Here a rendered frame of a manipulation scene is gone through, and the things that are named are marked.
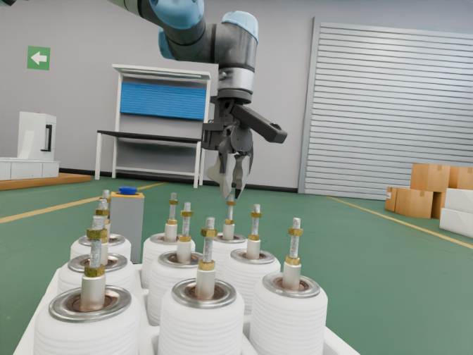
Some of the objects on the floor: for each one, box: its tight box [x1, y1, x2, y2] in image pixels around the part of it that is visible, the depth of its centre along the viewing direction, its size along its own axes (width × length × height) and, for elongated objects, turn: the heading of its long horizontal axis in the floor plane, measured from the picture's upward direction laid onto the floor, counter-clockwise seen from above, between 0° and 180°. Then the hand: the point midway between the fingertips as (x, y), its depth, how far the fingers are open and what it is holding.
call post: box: [109, 197, 144, 264], centre depth 70 cm, size 7×7×31 cm
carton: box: [395, 188, 434, 218], centre depth 339 cm, size 30×24×30 cm
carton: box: [385, 186, 410, 212], centre depth 371 cm, size 30×24×30 cm
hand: (234, 193), depth 60 cm, fingers open, 3 cm apart
